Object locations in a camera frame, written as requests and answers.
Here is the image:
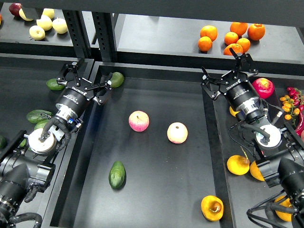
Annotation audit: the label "red apple right tray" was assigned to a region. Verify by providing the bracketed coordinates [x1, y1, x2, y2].
[252, 78, 275, 99]

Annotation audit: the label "black right tray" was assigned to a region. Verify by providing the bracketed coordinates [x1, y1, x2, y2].
[201, 78, 304, 228]

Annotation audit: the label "red chili pepper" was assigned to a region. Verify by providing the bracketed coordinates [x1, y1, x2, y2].
[295, 112, 304, 136]

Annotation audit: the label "pale yellow pear half hidden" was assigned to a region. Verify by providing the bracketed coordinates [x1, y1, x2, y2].
[19, 9, 33, 21]

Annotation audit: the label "pale yellow pear middle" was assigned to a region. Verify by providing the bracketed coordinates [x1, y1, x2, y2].
[36, 15, 53, 31]

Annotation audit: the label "black left tray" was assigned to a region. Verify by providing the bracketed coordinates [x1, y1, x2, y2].
[0, 54, 92, 228]

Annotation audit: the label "green avocado left tray upper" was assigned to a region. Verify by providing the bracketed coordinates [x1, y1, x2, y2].
[26, 109, 53, 124]

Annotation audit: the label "pale yellow pear back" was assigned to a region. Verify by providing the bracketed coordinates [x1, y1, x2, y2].
[42, 8, 55, 19]

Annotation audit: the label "orange top middle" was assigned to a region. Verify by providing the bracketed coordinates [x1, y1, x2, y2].
[230, 22, 248, 37]

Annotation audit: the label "green avocado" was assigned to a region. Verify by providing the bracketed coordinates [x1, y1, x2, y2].
[0, 135, 7, 149]
[110, 72, 124, 88]
[108, 161, 126, 189]

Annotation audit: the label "orange front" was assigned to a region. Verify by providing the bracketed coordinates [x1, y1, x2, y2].
[223, 43, 244, 56]

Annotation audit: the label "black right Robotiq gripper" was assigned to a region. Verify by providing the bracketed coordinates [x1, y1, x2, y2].
[201, 49, 259, 111]

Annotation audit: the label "yellow pear right tray middle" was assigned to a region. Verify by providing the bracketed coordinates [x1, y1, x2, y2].
[227, 146, 250, 175]

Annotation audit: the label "black shelf upright posts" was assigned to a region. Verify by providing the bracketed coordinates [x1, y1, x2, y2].
[62, 9, 118, 63]

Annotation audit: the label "orange top left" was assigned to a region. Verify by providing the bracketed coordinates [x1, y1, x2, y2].
[200, 25, 218, 42]

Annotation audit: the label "black tray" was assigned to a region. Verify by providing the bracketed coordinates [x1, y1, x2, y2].
[57, 62, 225, 228]
[201, 78, 304, 228]
[0, 54, 92, 228]

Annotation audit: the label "pale yellow pink apple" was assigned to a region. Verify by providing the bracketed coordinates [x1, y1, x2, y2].
[167, 122, 188, 144]

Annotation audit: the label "dark red apple on shelf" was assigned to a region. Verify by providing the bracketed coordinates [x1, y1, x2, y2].
[9, 3, 22, 17]

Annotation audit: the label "orange right lower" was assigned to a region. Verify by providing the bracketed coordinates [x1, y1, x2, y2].
[237, 38, 251, 53]

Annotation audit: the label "pink red apple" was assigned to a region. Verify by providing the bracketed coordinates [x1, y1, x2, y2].
[128, 110, 150, 132]

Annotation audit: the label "orange centre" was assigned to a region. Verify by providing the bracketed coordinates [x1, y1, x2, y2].
[224, 31, 239, 45]

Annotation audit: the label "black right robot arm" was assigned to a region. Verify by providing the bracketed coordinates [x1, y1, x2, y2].
[201, 48, 304, 228]

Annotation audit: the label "yellow pear in centre tray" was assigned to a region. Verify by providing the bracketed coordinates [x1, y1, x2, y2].
[201, 195, 224, 221]

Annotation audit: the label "cherry tomato bunch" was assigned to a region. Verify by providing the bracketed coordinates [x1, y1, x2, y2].
[279, 86, 304, 121]

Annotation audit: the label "yellow pear beside arm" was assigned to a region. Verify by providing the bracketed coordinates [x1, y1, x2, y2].
[249, 161, 265, 181]

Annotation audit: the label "orange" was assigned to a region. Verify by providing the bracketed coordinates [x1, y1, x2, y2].
[247, 24, 266, 41]
[223, 43, 244, 56]
[237, 38, 251, 53]
[224, 31, 239, 45]
[198, 36, 212, 52]
[230, 22, 248, 37]
[200, 25, 218, 42]

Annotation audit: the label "pale yellow pear front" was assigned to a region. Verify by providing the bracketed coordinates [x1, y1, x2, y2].
[29, 25, 46, 40]

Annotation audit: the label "green avocado at tray corner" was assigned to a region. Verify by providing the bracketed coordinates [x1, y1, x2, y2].
[110, 72, 124, 88]

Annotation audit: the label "green avocado left tray top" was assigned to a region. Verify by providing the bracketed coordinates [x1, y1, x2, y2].
[46, 78, 65, 91]

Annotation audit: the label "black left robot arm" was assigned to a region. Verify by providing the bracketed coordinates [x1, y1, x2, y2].
[0, 60, 113, 228]

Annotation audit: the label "yellow pear under right gripper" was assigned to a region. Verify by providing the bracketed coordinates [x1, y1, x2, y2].
[229, 106, 240, 118]

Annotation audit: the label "orange lower left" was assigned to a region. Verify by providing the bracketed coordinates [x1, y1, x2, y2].
[198, 36, 212, 52]

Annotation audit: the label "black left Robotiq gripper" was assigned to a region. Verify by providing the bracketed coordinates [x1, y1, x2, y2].
[56, 58, 113, 118]

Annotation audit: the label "black centre tray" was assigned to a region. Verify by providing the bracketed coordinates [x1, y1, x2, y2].
[57, 62, 225, 228]

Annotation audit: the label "green avocado left tray middle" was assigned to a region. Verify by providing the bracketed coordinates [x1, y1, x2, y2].
[34, 119, 49, 130]

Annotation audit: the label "orange top right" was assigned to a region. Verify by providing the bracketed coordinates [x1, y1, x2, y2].
[247, 24, 266, 41]

